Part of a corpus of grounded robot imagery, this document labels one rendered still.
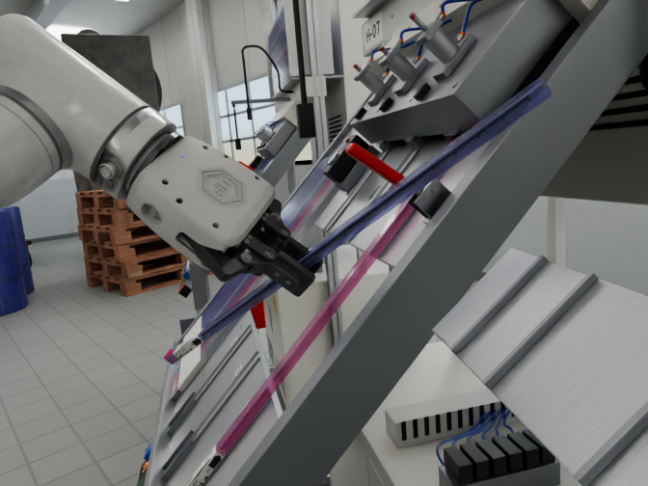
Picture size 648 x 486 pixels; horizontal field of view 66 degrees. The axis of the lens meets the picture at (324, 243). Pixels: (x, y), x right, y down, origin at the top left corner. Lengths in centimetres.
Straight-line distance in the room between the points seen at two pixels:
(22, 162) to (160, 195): 10
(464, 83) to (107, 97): 31
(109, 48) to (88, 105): 617
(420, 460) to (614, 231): 298
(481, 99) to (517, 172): 8
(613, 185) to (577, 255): 302
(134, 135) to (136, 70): 616
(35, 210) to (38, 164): 991
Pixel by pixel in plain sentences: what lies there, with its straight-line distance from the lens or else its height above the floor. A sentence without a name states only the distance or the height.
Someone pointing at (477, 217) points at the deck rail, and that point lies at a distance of 45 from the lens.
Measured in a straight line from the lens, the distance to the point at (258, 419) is 53.
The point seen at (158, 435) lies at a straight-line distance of 77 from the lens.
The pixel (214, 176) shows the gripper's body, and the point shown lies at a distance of 45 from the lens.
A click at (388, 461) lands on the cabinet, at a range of 85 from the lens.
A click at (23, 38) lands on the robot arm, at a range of 49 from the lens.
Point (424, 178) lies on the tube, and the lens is 37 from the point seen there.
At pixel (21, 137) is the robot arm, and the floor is 113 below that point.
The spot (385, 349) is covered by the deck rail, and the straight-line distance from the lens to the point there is 44.
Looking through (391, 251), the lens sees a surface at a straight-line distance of 50.
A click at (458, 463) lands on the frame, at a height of 68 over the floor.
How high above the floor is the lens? 110
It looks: 10 degrees down
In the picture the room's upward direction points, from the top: 5 degrees counter-clockwise
